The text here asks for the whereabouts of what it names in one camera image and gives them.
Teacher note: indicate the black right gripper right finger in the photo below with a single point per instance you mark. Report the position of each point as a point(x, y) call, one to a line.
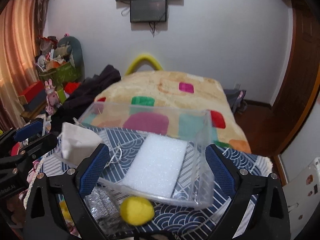
point(270, 217)

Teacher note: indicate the clear plastic storage box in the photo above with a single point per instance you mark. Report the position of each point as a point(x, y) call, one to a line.
point(154, 152)

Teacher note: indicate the white foam block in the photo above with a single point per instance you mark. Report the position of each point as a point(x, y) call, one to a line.
point(156, 167)

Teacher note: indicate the silver glitter fabric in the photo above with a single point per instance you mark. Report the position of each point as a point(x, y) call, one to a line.
point(105, 211)

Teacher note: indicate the grey green plush toy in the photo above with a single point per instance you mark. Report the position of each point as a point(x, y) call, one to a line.
point(76, 54)

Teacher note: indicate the beige patterned fleece blanket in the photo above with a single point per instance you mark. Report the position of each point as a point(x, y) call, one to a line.
point(172, 103)

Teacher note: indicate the brown wooden door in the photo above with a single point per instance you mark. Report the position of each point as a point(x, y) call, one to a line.
point(301, 81)

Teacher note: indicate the white sliding wardrobe door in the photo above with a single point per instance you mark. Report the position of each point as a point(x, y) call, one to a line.
point(305, 147)

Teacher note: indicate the blue white patterned cloth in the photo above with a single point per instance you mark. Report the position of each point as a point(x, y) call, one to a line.
point(195, 205)

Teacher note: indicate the yellow curved pool noodle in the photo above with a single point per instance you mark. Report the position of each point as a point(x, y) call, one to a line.
point(143, 59)

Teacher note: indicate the red cloth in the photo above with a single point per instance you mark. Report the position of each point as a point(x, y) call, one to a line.
point(70, 87)

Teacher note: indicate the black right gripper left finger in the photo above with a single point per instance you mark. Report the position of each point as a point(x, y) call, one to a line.
point(44, 219)

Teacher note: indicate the red and grey box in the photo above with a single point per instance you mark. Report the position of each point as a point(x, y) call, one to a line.
point(33, 96)

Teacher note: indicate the pile of black clothes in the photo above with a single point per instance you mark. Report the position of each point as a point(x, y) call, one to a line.
point(83, 97)

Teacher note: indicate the green box of clutter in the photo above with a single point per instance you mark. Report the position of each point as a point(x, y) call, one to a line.
point(54, 62)

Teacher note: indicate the pink rabbit doll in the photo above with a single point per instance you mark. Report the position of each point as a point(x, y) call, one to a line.
point(52, 97)

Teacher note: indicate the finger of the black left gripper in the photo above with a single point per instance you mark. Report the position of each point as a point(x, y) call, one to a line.
point(33, 128)
point(7, 141)

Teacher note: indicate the orange curtain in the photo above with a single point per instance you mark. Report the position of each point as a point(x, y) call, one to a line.
point(22, 25)

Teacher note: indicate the small black wall monitor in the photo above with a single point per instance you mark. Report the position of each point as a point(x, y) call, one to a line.
point(147, 11)

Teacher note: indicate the yellow pompom ball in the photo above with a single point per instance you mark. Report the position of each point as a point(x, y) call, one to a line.
point(136, 211)

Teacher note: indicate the grey bag on floor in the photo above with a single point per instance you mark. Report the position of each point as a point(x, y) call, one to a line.
point(236, 100)

